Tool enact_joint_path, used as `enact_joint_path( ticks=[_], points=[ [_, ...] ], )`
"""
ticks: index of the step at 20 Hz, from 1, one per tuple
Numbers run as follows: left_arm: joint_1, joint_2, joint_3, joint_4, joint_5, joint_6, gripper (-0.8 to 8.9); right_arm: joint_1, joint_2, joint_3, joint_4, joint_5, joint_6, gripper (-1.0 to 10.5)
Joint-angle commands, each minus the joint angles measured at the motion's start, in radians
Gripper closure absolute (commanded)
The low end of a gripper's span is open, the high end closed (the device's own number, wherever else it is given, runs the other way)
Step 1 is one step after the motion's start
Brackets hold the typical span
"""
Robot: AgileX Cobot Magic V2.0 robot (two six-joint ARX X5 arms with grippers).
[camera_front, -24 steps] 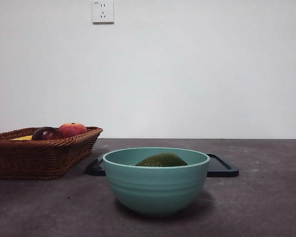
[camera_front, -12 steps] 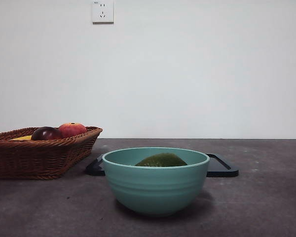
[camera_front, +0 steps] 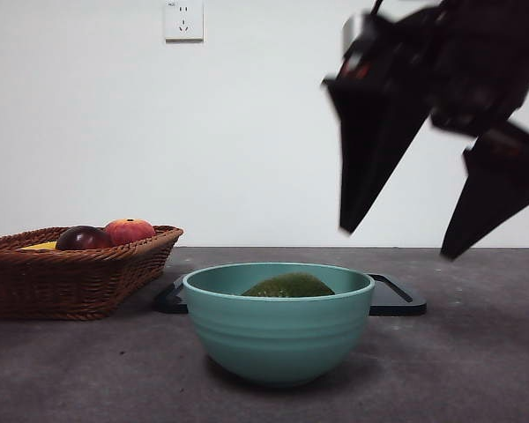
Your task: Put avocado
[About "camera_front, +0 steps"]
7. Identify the brown wicker basket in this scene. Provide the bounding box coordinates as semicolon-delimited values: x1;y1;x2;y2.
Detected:
0;225;185;322

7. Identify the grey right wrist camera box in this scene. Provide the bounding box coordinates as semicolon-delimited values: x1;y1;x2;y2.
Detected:
341;12;374;50

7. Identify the red yellow apple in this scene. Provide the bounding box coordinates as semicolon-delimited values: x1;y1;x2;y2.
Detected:
103;218;157;247

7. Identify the dark rectangular tray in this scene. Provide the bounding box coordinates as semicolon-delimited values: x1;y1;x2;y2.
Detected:
153;272;428;316

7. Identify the white wall socket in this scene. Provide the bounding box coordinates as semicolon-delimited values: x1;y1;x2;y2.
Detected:
165;0;205;44

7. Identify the green avocado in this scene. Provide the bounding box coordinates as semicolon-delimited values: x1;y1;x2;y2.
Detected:
241;271;336;297

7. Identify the teal ceramic bowl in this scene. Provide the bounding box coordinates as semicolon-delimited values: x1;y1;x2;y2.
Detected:
183;261;376;388

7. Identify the dark red apple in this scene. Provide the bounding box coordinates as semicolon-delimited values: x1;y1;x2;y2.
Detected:
55;226;114;251

